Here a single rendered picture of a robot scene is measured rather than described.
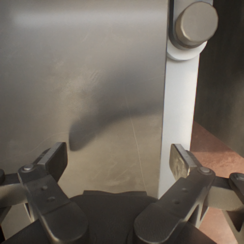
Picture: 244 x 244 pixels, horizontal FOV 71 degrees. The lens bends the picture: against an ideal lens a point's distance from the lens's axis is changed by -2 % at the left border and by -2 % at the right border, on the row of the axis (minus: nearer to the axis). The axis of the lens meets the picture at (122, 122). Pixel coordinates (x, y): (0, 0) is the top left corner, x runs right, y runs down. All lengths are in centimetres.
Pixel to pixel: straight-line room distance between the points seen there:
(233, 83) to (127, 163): 41
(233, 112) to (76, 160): 42
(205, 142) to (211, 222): 67
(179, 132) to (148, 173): 6
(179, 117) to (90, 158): 10
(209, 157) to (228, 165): 15
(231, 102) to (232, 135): 8
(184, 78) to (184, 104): 3
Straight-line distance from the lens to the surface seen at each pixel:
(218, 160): 132
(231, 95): 52
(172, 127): 20
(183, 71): 19
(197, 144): 120
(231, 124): 52
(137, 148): 16
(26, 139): 17
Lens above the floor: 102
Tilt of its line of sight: 73 degrees down
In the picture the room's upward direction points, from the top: 178 degrees counter-clockwise
